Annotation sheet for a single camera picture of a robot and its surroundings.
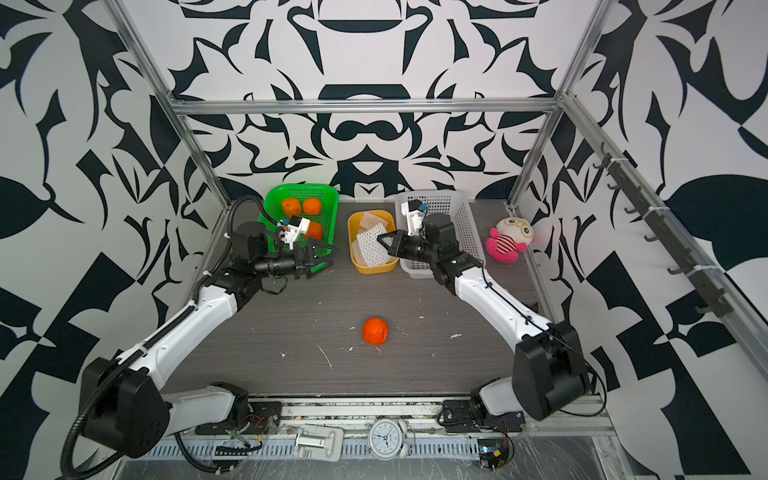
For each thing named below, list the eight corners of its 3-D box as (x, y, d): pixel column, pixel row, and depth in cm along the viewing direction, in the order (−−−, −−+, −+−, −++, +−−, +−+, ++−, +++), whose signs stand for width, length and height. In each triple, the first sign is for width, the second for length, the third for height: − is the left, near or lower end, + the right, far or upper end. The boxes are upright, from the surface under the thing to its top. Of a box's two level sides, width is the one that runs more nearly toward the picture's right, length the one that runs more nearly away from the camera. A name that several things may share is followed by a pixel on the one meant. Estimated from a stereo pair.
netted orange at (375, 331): (362, 346, 87) (361, 338, 83) (363, 325, 91) (362, 317, 86) (388, 346, 87) (388, 338, 83) (388, 325, 91) (388, 317, 86)
